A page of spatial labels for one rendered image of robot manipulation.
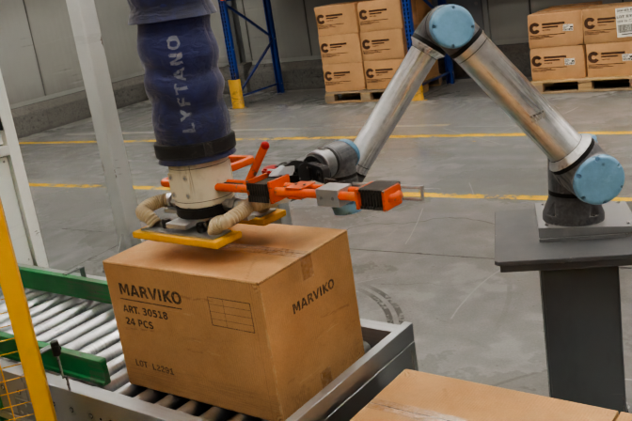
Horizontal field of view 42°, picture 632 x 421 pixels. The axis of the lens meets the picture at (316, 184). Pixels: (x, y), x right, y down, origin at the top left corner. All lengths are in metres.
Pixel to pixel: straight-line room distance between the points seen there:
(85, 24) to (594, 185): 3.47
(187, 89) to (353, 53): 8.13
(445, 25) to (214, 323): 1.02
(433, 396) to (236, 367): 0.53
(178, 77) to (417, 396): 1.05
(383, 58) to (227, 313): 8.08
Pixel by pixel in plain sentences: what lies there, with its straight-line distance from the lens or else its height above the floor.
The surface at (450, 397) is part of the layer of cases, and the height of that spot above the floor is 0.54.
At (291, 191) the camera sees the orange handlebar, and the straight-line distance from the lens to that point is 2.07.
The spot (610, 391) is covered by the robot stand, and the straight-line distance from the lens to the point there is 2.87.
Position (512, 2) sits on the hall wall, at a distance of 10.73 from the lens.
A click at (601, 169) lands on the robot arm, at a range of 2.44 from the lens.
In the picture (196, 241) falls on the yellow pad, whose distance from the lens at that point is 2.19.
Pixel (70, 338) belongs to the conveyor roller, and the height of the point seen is 0.53.
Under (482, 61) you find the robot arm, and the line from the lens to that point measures 2.34.
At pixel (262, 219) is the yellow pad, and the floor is 1.03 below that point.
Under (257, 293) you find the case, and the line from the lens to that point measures 2.05.
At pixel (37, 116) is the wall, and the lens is 12.45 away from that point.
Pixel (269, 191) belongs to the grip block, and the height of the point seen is 1.14.
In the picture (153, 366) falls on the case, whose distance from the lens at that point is 2.48.
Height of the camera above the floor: 1.67
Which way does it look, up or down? 15 degrees down
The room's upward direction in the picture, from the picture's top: 9 degrees counter-clockwise
